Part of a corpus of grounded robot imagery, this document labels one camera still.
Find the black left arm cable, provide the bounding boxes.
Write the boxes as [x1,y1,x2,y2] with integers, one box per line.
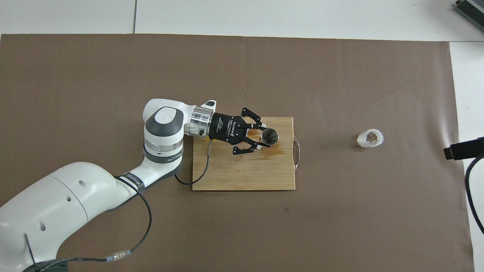
[23,138,212,272]

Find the wooden cutting board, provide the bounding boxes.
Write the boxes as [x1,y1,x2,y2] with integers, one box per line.
[192,116,296,191]

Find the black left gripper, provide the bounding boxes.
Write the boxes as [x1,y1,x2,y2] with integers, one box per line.
[207,107,271,156]

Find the steel double jigger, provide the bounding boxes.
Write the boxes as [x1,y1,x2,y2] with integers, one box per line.
[260,128,280,147]

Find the clear crinkled glass cup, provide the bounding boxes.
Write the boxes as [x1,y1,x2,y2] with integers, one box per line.
[357,128,385,148]

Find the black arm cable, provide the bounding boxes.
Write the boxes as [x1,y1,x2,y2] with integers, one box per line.
[464,153,484,235]
[23,138,212,272]

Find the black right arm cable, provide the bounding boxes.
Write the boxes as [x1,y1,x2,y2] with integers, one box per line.
[464,153,484,235]

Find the brown paper table mat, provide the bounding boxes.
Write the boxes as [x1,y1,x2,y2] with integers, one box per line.
[0,33,475,272]

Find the grey ribbed electronic device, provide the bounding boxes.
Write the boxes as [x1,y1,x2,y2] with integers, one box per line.
[454,0,484,31]

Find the metal cutting board handle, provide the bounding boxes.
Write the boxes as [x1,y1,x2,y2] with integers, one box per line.
[293,136,301,170]

